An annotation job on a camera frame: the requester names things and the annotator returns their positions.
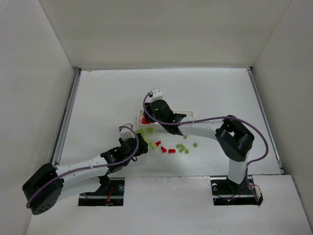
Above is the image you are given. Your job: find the light green 2x3 lego brick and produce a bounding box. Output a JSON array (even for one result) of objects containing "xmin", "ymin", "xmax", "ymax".
[{"xmin": 135, "ymin": 129, "xmax": 145, "ymax": 135}]

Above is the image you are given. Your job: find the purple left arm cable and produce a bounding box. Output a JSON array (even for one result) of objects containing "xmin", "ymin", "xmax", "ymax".
[{"xmin": 25, "ymin": 126, "xmax": 140, "ymax": 209}]

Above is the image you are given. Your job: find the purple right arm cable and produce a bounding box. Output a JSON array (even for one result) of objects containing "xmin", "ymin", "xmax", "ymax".
[{"xmin": 143, "ymin": 92, "xmax": 269, "ymax": 204}]

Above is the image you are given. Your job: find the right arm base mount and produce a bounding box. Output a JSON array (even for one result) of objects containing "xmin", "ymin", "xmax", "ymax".
[{"xmin": 210, "ymin": 176, "xmax": 264, "ymax": 206}]

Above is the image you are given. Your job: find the light green sloped lego brick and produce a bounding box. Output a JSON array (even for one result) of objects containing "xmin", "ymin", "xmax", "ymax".
[{"xmin": 150, "ymin": 143, "xmax": 158, "ymax": 151}]

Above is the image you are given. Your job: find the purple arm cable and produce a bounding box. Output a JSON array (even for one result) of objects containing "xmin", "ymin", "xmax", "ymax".
[
  {"xmin": 143, "ymin": 92, "xmax": 269, "ymax": 204},
  {"xmin": 25, "ymin": 126, "xmax": 140, "ymax": 209}
]

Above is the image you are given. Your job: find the right aluminium frame rail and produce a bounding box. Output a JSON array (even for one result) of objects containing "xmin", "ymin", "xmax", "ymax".
[{"xmin": 247, "ymin": 67, "xmax": 286, "ymax": 175}]

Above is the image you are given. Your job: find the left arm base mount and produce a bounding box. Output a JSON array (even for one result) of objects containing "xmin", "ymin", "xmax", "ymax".
[{"xmin": 78, "ymin": 178, "xmax": 125, "ymax": 207}]

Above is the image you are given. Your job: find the white divided sorting tray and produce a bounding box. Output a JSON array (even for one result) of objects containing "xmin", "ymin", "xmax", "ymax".
[{"xmin": 137, "ymin": 109, "xmax": 194, "ymax": 133}]

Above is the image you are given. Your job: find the aluminium frame rail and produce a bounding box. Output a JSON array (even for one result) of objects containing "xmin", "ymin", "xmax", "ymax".
[
  {"xmin": 50, "ymin": 67, "xmax": 82, "ymax": 165},
  {"xmin": 247, "ymin": 67, "xmax": 286, "ymax": 175}
]

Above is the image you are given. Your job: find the red transparent curved lego piece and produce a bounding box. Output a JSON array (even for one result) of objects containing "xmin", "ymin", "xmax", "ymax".
[{"xmin": 141, "ymin": 117, "xmax": 151, "ymax": 124}]

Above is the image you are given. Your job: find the left aluminium frame rail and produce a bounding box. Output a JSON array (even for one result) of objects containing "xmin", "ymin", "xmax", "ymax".
[{"xmin": 50, "ymin": 67, "xmax": 82, "ymax": 165}]

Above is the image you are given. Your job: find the red lego piece middle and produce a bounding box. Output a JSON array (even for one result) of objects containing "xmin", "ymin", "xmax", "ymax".
[{"xmin": 161, "ymin": 146, "xmax": 167, "ymax": 153}]

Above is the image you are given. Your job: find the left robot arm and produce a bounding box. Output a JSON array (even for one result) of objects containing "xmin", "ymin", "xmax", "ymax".
[{"xmin": 22, "ymin": 134, "xmax": 148, "ymax": 215}]

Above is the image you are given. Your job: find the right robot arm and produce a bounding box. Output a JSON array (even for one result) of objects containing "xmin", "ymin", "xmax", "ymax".
[{"xmin": 143, "ymin": 99, "xmax": 254, "ymax": 187}]

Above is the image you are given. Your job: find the light green 2x2 lego brick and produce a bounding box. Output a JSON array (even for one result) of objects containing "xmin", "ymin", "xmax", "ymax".
[{"xmin": 146, "ymin": 128, "xmax": 154, "ymax": 134}]

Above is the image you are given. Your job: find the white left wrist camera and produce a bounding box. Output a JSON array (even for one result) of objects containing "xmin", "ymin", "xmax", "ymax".
[{"xmin": 119, "ymin": 123, "xmax": 134, "ymax": 140}]

